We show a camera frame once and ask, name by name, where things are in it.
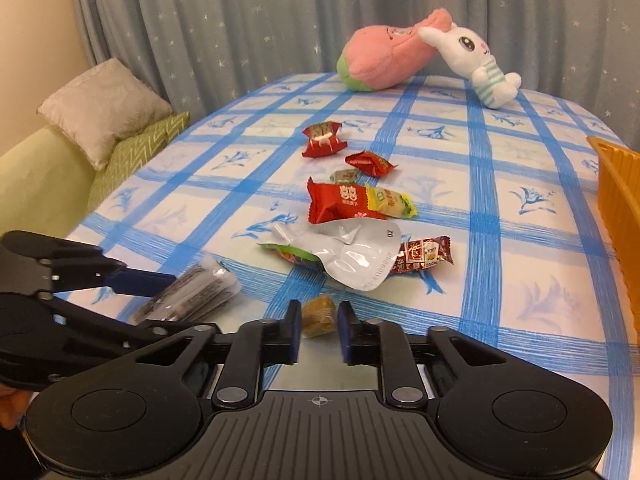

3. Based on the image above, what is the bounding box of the small brown candy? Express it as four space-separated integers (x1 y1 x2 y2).
302 295 336 338

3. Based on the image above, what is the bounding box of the clear dark snack packet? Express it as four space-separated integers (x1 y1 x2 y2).
129 255 241 324

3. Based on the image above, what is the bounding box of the small red candy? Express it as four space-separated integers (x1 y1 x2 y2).
345 151 396 178

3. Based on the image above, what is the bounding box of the red candy with gold label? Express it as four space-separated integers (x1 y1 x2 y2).
303 122 347 158

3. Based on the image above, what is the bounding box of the person's left hand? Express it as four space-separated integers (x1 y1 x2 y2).
0 385 34 430

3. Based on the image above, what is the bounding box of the dark red snack packet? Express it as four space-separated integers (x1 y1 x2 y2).
390 235 454 274

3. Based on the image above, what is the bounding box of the green zigzag cushion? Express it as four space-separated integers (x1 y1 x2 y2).
87 112 191 214

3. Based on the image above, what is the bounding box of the green sofa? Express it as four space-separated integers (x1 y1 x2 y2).
0 126 96 237

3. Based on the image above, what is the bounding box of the yellow green snack bar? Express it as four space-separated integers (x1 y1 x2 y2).
364 185 418 219

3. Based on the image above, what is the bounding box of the blue checkered tablecloth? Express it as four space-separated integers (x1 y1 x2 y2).
53 71 640 480

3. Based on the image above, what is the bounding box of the large red snack packet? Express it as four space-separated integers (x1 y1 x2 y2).
307 178 386 224

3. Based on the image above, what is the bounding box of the small green-brown candy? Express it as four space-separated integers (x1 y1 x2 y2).
330 168 360 184

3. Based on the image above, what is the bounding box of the beige cushion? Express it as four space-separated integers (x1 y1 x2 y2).
37 58 172 170

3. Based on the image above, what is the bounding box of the blue star curtain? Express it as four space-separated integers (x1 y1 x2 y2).
75 0 639 138

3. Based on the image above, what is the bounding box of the pink plush toy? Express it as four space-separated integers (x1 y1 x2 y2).
336 8 452 92

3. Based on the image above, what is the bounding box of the orange plastic tray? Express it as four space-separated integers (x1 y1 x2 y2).
587 136 640 333

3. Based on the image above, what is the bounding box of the white bunny plush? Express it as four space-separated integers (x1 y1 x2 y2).
418 24 522 110

